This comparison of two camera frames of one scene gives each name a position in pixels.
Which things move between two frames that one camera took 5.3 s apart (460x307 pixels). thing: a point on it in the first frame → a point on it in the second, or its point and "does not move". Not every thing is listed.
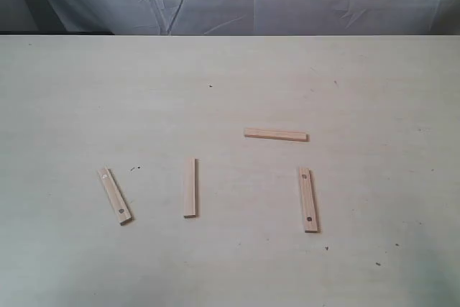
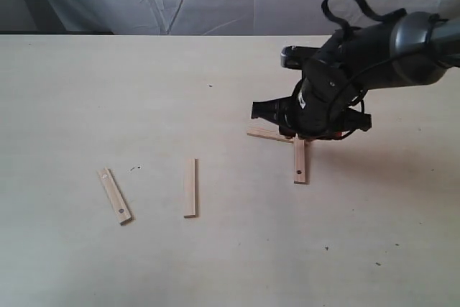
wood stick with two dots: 310,212 → 300,160
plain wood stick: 190,188 does not move
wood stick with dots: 116,197 does not move
